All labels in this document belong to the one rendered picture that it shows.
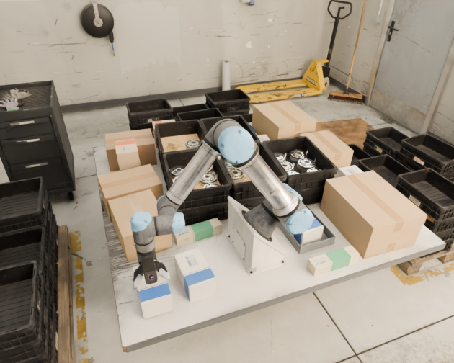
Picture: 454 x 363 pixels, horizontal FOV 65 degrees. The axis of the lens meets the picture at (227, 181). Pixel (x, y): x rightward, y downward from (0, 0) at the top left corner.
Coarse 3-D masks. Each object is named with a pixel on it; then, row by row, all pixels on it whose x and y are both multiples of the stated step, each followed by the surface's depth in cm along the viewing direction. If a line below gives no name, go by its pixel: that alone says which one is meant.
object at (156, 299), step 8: (144, 280) 147; (160, 280) 147; (144, 288) 143; (152, 288) 143; (160, 288) 143; (168, 288) 143; (144, 296) 140; (152, 296) 140; (160, 296) 140; (168, 296) 140; (144, 304) 137; (152, 304) 139; (160, 304) 141; (168, 304) 142; (144, 312) 140; (152, 312) 142; (160, 312) 143
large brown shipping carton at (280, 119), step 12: (264, 108) 266; (276, 108) 267; (288, 108) 267; (252, 120) 277; (264, 120) 258; (276, 120) 249; (288, 120) 250; (300, 120) 250; (312, 120) 250; (264, 132) 262; (276, 132) 246; (288, 132) 246; (300, 132) 250; (312, 132) 254
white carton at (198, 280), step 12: (192, 252) 161; (180, 264) 155; (192, 264) 155; (204, 264) 155; (180, 276) 157; (192, 276) 150; (204, 276) 150; (192, 288) 146; (204, 288) 149; (192, 300) 150
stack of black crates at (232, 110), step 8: (208, 96) 365; (216, 96) 378; (224, 96) 381; (232, 96) 384; (240, 96) 383; (248, 96) 367; (208, 104) 369; (216, 104) 351; (224, 104) 356; (232, 104) 359; (240, 104) 362; (248, 104) 365; (224, 112) 359; (232, 112) 362; (240, 112) 367; (248, 112) 370
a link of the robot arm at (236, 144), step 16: (224, 128) 124; (240, 128) 122; (224, 144) 120; (240, 144) 120; (256, 144) 127; (240, 160) 122; (256, 160) 127; (256, 176) 130; (272, 176) 132; (272, 192) 134; (288, 192) 138; (272, 208) 145; (288, 208) 138; (304, 208) 140; (288, 224) 139; (304, 224) 141
